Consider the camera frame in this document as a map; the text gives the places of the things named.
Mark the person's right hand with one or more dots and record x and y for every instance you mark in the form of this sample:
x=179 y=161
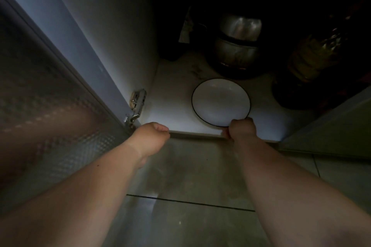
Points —
x=242 y=131

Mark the person's left hand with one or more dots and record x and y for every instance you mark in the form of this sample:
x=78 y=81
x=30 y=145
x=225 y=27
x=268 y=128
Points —
x=150 y=139

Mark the yellow oil bottle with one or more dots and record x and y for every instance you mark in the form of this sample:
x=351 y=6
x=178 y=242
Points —
x=314 y=53

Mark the frosted glass cabinet door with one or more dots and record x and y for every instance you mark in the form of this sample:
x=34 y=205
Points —
x=52 y=105

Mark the person's left forearm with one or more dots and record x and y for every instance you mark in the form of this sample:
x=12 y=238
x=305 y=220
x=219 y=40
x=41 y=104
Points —
x=69 y=197

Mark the white plate with black rim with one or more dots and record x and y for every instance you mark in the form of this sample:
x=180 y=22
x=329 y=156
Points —
x=220 y=102

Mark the dark metal cooker pot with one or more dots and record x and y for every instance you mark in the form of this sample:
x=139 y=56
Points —
x=236 y=44

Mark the green cabinet door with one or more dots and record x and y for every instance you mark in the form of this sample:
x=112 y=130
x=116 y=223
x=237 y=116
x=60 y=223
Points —
x=330 y=128

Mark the person's left fingers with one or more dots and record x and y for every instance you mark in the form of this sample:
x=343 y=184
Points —
x=161 y=128

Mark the metal cabinet hinge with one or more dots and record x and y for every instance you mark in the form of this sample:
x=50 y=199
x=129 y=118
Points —
x=134 y=106

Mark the person's right forearm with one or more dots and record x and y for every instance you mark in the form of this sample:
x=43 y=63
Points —
x=295 y=197

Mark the person's right fingers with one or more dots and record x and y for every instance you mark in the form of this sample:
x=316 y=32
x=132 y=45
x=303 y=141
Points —
x=232 y=128

